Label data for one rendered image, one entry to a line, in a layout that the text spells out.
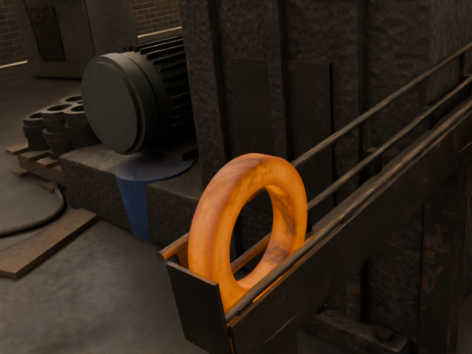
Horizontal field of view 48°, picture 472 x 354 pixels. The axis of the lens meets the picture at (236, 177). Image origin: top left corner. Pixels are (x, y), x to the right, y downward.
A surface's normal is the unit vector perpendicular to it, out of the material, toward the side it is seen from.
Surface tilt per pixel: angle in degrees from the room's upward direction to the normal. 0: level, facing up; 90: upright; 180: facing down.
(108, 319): 0
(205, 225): 57
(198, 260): 82
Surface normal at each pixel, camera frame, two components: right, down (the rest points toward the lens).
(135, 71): 0.45, -0.52
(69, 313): -0.10, -0.92
